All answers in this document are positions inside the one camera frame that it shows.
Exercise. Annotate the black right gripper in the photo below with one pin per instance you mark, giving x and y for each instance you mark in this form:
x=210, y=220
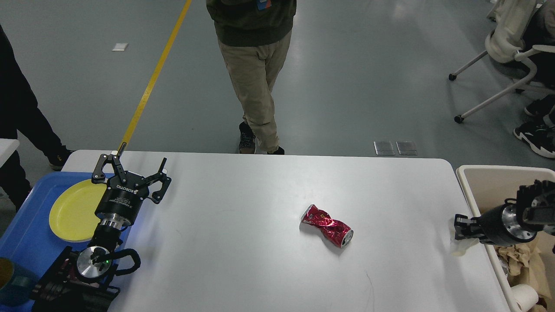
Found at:
x=499, y=226

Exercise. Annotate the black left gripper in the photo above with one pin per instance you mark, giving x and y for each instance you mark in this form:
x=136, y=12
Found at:
x=120, y=199

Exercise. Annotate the crushed white paper cup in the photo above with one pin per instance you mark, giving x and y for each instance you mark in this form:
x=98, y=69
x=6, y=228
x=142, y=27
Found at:
x=458, y=248

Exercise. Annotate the yellow plate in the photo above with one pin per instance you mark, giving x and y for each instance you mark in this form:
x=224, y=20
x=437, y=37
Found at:
x=72, y=217

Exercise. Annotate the brown paper bag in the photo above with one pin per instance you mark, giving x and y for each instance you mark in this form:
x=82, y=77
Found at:
x=544, y=282

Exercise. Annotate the crushed red soda can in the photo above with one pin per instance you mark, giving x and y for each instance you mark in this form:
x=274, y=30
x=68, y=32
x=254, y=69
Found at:
x=335, y=231

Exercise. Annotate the dark teal mug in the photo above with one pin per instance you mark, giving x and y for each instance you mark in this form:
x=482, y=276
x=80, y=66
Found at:
x=16, y=283

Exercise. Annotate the brown paper ball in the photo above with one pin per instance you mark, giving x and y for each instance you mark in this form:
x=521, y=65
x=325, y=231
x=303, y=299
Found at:
x=519, y=257

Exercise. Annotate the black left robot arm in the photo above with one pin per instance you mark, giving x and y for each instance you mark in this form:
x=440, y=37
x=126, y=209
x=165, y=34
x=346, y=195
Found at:
x=80, y=281

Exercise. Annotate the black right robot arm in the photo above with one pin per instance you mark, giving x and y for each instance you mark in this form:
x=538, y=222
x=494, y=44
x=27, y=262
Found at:
x=535, y=206

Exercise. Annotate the beige plastic bin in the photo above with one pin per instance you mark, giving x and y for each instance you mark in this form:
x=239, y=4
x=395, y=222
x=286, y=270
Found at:
x=486, y=187

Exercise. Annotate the metal floor socket right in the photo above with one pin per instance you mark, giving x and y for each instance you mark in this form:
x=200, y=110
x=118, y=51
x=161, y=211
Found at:
x=407, y=148

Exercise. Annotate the metal floor socket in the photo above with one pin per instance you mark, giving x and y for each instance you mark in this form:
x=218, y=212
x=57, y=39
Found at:
x=407, y=148
x=384, y=148

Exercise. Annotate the metal floor socket left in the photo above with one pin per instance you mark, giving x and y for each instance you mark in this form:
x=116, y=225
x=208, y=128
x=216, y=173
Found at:
x=384, y=148

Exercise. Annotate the blue plastic tray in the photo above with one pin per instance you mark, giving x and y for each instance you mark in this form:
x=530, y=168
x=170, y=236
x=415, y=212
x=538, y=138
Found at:
x=29, y=241

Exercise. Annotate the white side table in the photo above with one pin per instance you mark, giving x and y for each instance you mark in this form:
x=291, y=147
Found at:
x=7, y=148

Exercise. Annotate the person in black clothes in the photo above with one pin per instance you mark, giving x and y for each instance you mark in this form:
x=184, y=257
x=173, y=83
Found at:
x=20, y=114

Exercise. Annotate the person in green sweater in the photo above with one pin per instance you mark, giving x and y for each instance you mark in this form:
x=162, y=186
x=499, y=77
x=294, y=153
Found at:
x=254, y=39

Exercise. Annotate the white office chair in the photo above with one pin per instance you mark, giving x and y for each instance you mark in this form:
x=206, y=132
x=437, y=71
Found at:
x=506, y=48

